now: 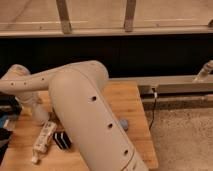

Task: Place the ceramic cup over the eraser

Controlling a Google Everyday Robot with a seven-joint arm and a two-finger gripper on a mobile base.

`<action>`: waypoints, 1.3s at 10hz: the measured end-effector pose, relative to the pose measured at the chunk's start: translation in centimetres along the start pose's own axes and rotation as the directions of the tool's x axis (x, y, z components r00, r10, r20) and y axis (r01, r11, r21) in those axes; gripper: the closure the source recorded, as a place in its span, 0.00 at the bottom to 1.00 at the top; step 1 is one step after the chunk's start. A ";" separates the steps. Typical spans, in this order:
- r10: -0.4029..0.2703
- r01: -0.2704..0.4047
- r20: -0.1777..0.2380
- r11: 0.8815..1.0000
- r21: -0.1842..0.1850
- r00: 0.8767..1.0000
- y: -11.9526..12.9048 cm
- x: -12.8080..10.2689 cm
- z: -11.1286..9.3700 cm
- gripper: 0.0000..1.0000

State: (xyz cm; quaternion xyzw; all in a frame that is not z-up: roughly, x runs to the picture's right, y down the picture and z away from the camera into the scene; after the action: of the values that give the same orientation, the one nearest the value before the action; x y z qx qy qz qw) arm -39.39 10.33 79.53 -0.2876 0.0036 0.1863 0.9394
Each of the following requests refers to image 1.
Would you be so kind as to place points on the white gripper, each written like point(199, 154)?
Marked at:
point(31, 100)

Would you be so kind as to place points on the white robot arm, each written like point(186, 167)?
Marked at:
point(75, 91)

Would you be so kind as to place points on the black striped eraser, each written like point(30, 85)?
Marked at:
point(62, 140)

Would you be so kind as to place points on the white tube package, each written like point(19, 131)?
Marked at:
point(42, 142)

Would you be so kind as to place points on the blue sponge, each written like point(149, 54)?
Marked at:
point(124, 124)

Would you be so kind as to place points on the white object at right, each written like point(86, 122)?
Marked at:
point(204, 72)

